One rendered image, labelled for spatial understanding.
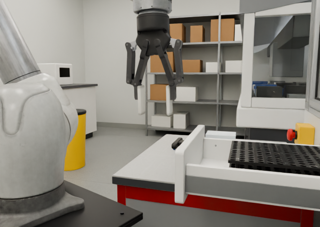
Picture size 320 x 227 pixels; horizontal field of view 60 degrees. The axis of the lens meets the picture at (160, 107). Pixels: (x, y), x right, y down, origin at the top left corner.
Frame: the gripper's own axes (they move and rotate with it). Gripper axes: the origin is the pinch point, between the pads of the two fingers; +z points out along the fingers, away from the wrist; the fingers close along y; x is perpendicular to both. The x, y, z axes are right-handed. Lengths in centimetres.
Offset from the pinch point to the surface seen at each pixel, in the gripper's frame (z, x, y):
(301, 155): 11.6, 1.9, 32.3
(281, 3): -38, 83, 36
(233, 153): 11.3, -0.7, 18.2
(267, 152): 11.4, 2.2, 25.5
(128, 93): 34, 431, -196
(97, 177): 100, 181, -125
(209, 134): 20, 57, 6
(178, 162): 10.3, -12.0, 8.4
